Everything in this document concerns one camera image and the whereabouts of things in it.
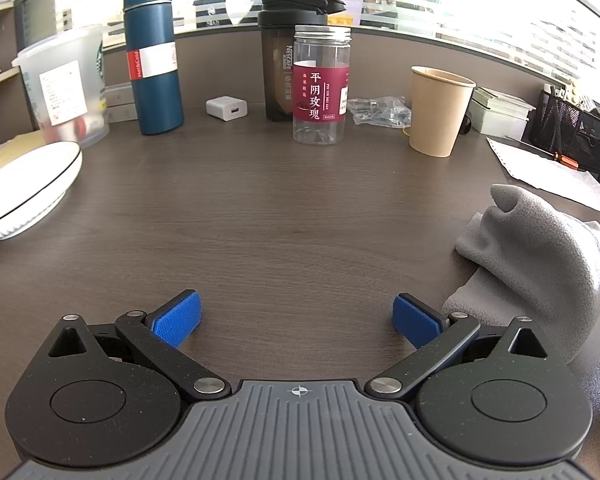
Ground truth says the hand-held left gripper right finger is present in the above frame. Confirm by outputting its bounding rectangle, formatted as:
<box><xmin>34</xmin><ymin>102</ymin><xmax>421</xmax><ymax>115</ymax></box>
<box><xmin>364</xmin><ymin>292</ymin><xmax>564</xmax><ymax>404</ymax></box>

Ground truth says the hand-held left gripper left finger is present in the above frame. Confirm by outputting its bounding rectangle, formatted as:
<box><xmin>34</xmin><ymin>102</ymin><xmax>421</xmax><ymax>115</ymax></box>
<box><xmin>45</xmin><ymin>289</ymin><xmax>232</xmax><ymax>404</ymax></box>

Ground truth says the grey towel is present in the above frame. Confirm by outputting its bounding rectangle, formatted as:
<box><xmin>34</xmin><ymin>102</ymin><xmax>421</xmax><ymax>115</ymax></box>
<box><xmin>440</xmin><ymin>183</ymin><xmax>600</xmax><ymax>365</ymax></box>

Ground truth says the white paper sheet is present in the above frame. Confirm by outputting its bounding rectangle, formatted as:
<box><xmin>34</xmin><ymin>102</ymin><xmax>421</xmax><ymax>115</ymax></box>
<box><xmin>486</xmin><ymin>136</ymin><xmax>600</xmax><ymax>215</ymax></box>

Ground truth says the black mesh organizer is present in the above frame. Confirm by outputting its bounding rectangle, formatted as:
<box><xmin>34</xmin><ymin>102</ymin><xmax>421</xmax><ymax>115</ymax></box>
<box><xmin>521</xmin><ymin>84</ymin><xmax>600</xmax><ymax>186</ymax></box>

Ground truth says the tan paper cup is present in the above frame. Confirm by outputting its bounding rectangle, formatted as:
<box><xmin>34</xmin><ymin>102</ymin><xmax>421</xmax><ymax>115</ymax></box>
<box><xmin>407</xmin><ymin>65</ymin><xmax>477</xmax><ymax>159</ymax></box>

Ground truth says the white ribbed bowl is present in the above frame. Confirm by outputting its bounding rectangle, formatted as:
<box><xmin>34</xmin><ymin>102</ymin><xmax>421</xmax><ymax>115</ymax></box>
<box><xmin>0</xmin><ymin>141</ymin><xmax>84</xmax><ymax>244</ymax></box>

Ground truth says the plastic bag of screws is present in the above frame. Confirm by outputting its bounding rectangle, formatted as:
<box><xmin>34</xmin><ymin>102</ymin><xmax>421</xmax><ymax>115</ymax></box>
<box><xmin>350</xmin><ymin>96</ymin><xmax>412</xmax><ymax>129</ymax></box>

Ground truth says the small grey box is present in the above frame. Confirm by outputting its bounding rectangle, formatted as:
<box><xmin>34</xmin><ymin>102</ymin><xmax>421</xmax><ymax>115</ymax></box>
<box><xmin>105</xmin><ymin>102</ymin><xmax>141</xmax><ymax>123</ymax></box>

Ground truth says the white charger adapter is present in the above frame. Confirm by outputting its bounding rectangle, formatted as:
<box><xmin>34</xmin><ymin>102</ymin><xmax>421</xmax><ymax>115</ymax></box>
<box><xmin>205</xmin><ymin>96</ymin><xmax>248</xmax><ymax>121</ymax></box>

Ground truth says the pale green box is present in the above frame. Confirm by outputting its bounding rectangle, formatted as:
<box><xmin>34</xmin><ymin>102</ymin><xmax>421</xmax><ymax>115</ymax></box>
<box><xmin>467</xmin><ymin>86</ymin><xmax>537</xmax><ymax>136</ymax></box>

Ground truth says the dark blue thermos bottle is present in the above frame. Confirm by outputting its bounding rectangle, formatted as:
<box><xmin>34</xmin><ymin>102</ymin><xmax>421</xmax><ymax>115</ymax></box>
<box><xmin>122</xmin><ymin>0</ymin><xmax>191</xmax><ymax>136</ymax></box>

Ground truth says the clear jar with red label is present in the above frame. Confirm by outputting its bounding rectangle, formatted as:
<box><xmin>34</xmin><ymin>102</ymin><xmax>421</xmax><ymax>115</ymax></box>
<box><xmin>292</xmin><ymin>25</ymin><xmax>353</xmax><ymax>146</ymax></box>

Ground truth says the clear plastic cup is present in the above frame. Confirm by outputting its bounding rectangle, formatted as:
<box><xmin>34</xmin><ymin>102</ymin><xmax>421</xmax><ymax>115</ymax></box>
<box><xmin>11</xmin><ymin>25</ymin><xmax>112</xmax><ymax>148</ymax></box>

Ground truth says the dark shaker bottle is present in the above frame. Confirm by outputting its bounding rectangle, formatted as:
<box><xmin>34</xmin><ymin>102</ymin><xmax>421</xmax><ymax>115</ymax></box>
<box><xmin>257</xmin><ymin>0</ymin><xmax>347</xmax><ymax>122</ymax></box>

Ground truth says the wooden shelf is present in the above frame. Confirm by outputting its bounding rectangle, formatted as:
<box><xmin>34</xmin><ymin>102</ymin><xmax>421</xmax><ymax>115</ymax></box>
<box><xmin>0</xmin><ymin>0</ymin><xmax>41</xmax><ymax>156</ymax></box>

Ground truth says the frosted glass partition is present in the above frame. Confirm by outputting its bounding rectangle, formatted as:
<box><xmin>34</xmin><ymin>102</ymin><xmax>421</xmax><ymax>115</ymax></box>
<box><xmin>15</xmin><ymin>0</ymin><xmax>600</xmax><ymax>91</ymax></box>

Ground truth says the orange-handled tool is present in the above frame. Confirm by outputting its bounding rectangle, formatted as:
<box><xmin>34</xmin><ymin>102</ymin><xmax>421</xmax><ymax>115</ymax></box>
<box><xmin>505</xmin><ymin>135</ymin><xmax>581</xmax><ymax>168</ymax></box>

